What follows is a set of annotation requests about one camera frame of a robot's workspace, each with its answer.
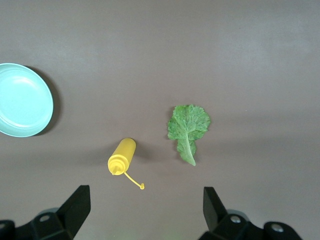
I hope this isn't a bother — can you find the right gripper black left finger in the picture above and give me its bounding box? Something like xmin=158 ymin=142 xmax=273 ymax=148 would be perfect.
xmin=0 ymin=185 xmax=91 ymax=240

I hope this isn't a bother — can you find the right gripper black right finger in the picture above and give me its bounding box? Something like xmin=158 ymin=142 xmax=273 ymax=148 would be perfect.
xmin=198 ymin=186 xmax=305 ymax=240

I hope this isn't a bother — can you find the green lettuce leaf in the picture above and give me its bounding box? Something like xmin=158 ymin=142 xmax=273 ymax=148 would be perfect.
xmin=166 ymin=104 xmax=212 ymax=167

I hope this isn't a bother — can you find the mint green plate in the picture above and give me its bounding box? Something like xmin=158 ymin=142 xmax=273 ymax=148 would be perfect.
xmin=0 ymin=62 xmax=55 ymax=138

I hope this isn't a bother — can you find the yellow squeeze bottle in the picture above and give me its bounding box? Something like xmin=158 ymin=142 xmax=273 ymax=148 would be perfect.
xmin=107 ymin=137 xmax=146 ymax=191

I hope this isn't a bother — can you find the brown table cover sheet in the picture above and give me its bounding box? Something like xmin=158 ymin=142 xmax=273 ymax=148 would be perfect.
xmin=0 ymin=0 xmax=320 ymax=240

